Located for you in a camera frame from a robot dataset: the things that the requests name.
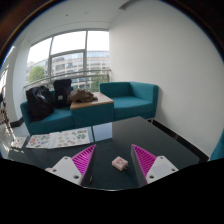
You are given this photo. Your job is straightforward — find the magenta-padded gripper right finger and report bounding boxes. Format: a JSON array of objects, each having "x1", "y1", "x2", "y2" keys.
[{"x1": 130, "y1": 143, "x2": 180, "y2": 188}]

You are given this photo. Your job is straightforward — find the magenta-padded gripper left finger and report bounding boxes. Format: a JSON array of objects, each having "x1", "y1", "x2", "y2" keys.
[{"x1": 44, "y1": 143, "x2": 97, "y2": 187}]

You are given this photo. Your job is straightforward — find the small pink white charger block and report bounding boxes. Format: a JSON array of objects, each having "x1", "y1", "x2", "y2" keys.
[{"x1": 111, "y1": 156, "x2": 130, "y2": 172}]

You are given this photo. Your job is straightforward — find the open sticker booklet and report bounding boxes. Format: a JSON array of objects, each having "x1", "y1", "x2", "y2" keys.
[{"x1": 47, "y1": 127, "x2": 95, "y2": 150}]

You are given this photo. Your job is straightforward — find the colourful sticker sheet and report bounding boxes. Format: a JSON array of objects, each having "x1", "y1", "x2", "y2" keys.
[{"x1": 25, "y1": 133, "x2": 53, "y2": 150}]

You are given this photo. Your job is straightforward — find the small sticker sheet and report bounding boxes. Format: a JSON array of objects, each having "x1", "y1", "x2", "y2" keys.
[{"x1": 11, "y1": 135, "x2": 29, "y2": 150}]

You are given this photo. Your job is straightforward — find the teal side table wooden top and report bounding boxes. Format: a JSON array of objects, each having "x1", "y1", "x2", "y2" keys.
[{"x1": 69, "y1": 91, "x2": 116, "y2": 129}]

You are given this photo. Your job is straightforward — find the teal upholstered chair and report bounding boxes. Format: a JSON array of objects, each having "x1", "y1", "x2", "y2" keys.
[{"x1": 209, "y1": 128, "x2": 224, "y2": 162}]

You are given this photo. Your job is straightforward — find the black plastic bag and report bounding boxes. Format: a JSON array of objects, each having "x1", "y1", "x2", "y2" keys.
[{"x1": 25, "y1": 85, "x2": 56, "y2": 122}]

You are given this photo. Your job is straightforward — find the brown crumpled garment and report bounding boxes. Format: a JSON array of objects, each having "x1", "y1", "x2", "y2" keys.
[{"x1": 67, "y1": 87, "x2": 99, "y2": 104}]

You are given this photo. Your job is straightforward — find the black backpack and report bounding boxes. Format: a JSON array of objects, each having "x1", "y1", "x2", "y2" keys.
[{"x1": 52, "y1": 78, "x2": 73, "y2": 110}]

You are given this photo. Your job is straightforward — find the large grey-framed window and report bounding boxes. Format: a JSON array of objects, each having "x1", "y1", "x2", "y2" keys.
[{"x1": 25, "y1": 30, "x2": 111, "y2": 93}]

